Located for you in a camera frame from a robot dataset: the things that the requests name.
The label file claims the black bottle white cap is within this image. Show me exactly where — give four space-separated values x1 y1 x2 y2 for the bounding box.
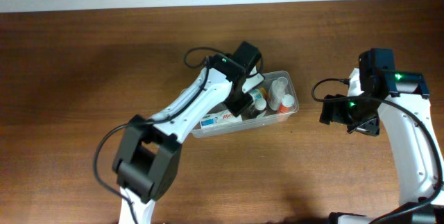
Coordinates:
249 98 267 119

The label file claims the black cable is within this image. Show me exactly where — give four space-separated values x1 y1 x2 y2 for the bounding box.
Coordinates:
311 76 444 224
92 46 265 224

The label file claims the clear plastic container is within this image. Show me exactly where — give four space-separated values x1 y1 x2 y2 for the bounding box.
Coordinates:
191 71 299 138

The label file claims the small jar gold lid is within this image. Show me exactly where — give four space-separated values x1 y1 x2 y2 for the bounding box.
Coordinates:
249 87 267 102

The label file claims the orange tube white cap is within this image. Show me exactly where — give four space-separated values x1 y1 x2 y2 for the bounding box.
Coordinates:
278 94 296 113

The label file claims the left black cable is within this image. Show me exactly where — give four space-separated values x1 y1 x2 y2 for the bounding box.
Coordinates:
92 46 265 224

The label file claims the right black cable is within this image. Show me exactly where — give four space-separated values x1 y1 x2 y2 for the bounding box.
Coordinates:
311 76 444 224

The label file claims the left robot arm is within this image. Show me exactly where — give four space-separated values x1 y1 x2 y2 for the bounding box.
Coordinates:
112 42 263 223

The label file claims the white Panadol box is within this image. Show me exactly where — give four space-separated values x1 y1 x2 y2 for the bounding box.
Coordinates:
200 110 242 129

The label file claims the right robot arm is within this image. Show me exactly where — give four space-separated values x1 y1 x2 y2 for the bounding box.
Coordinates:
320 48 443 224

